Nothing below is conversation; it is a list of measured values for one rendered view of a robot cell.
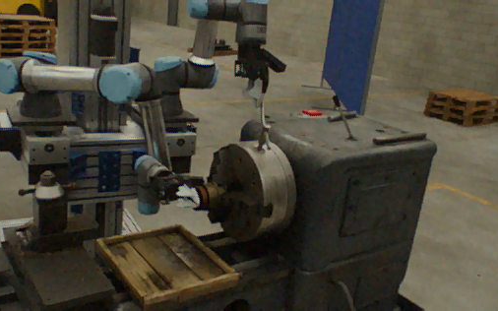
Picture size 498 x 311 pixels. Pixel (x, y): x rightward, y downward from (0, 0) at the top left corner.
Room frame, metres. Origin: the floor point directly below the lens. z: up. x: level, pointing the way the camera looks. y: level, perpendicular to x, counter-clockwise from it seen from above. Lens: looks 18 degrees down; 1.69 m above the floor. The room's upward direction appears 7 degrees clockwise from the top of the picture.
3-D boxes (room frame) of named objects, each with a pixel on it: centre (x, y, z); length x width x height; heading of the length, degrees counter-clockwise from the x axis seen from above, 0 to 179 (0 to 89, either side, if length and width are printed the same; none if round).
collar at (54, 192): (1.25, 0.51, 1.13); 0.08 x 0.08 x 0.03
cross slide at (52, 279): (1.20, 0.48, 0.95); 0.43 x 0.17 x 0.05; 37
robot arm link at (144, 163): (1.63, 0.32, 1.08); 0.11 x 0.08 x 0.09; 36
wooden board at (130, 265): (1.38, 0.21, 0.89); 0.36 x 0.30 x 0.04; 37
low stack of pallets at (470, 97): (8.92, -3.65, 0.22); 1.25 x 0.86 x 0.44; 132
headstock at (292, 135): (1.80, -0.32, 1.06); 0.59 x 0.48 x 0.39; 127
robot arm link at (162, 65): (2.13, 0.37, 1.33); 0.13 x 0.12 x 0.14; 113
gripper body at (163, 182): (1.49, 0.24, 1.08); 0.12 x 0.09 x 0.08; 36
